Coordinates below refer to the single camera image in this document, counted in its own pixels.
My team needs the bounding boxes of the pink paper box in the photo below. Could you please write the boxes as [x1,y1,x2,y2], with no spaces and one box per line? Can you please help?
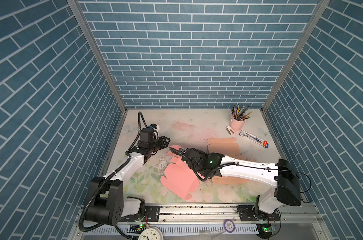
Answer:
[160,151,200,201]

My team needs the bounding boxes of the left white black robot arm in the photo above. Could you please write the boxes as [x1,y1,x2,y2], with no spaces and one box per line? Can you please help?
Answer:
[78,136,170,232]

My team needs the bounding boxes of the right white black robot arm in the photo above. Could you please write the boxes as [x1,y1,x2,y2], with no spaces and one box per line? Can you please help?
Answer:
[172,148,306,221]

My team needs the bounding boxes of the orange flat paper box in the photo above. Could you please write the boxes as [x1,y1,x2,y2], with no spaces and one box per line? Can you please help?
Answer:
[207,138,250,185]

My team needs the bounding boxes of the white toothpaste tube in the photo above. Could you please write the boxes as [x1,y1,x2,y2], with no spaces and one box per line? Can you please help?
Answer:
[239,130,269,149]

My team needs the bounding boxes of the pink pencil cup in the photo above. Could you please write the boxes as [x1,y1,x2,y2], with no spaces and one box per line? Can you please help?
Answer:
[229,117,246,132]

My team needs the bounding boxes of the coloured pencils bundle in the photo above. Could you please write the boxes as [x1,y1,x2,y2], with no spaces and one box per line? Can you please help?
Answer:
[231,105,252,122]

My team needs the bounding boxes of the purple tape roll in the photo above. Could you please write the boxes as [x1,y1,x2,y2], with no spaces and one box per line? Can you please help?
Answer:
[223,219,235,233]

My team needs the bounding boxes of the white round clock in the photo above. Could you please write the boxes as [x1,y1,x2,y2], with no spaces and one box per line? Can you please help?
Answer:
[138,227,164,240]

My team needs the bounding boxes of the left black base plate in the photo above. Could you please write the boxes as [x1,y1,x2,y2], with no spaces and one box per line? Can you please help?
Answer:
[120,206,160,223]

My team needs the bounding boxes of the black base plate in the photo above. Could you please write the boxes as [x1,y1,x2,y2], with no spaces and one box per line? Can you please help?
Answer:
[236,205,281,222]
[120,206,160,223]

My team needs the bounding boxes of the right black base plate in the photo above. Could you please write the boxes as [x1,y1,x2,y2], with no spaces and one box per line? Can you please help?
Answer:
[236,205,281,222]

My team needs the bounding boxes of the aluminium mounting rail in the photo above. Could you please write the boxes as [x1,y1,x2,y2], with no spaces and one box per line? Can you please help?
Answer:
[73,202,323,226]

